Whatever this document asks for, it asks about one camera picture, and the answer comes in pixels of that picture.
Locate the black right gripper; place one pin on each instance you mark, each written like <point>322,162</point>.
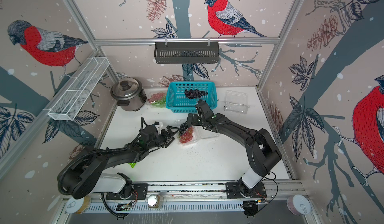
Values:
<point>189,118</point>

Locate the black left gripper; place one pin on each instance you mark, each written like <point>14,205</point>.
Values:
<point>168,128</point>

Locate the red grape bunch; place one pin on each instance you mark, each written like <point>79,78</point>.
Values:
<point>157,96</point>
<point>187,135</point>

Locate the green grape bunch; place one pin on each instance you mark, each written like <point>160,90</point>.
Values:
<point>159,103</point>

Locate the clear plastic clamshell container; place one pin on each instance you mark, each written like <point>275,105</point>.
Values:
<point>150,104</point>

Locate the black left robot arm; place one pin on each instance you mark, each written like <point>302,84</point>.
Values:
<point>80,176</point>

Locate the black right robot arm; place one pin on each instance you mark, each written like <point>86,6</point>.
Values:
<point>262,152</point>

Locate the teal plastic basket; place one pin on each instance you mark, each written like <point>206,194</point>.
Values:
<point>177,101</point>

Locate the dark purple grape bunch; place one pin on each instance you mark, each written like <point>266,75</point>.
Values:
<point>195,94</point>

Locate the stainless steel rice cooker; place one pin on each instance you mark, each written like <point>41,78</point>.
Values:
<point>129,94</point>

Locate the small silver round can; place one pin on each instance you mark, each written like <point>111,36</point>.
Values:
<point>154,201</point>

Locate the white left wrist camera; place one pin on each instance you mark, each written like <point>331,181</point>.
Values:
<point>158,124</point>

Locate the black hanging wire basket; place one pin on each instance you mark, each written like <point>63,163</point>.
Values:
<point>187,53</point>

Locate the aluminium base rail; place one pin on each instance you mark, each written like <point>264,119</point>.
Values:
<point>193,197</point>

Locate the white wire shelf basket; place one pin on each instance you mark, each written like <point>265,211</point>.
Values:
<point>81,86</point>

